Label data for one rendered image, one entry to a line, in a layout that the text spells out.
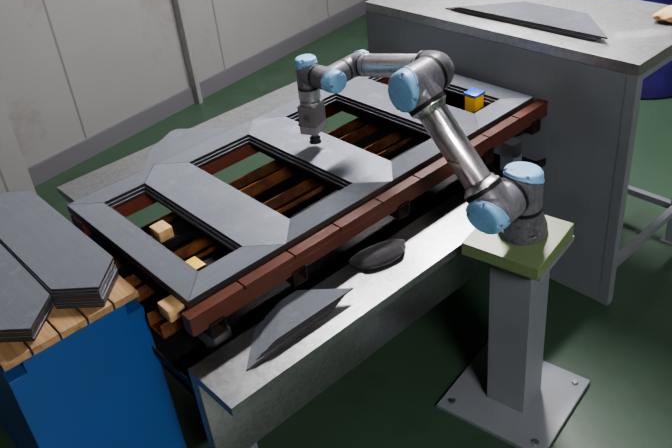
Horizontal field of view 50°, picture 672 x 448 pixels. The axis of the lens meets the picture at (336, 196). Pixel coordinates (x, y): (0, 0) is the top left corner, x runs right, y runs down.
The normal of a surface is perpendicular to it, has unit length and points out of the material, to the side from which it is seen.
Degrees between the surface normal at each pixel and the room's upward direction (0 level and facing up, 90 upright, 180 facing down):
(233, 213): 0
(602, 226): 90
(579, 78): 90
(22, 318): 0
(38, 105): 90
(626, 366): 0
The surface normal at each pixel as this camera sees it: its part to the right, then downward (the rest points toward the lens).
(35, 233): -0.09, -0.84
